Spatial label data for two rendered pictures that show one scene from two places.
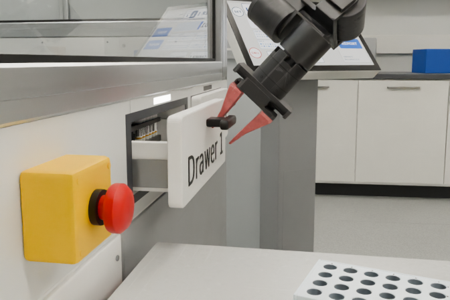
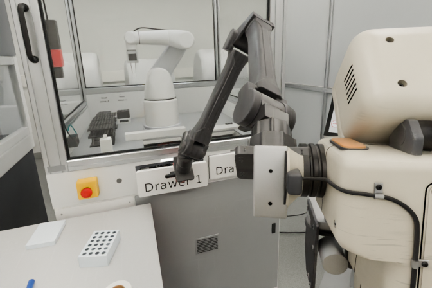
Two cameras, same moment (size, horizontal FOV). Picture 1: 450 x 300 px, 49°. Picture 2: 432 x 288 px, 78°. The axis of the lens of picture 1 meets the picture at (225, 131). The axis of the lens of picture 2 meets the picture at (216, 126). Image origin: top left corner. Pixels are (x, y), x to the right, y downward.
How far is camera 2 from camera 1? 1.10 m
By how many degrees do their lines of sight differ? 62
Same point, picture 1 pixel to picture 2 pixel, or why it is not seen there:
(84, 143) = (107, 173)
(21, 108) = (77, 168)
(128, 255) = (139, 202)
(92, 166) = (85, 182)
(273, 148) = not seen: hidden behind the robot
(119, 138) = (130, 172)
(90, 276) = (112, 203)
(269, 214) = not seen: hidden behind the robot
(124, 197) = (83, 191)
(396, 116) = not seen: outside the picture
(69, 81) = (98, 161)
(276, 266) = (139, 227)
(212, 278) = (126, 219)
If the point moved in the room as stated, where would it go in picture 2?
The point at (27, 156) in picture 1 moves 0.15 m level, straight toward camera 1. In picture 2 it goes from (81, 176) to (38, 191)
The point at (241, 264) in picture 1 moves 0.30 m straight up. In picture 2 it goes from (137, 221) to (128, 146)
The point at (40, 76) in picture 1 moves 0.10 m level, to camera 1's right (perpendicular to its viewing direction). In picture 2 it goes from (84, 161) to (85, 170)
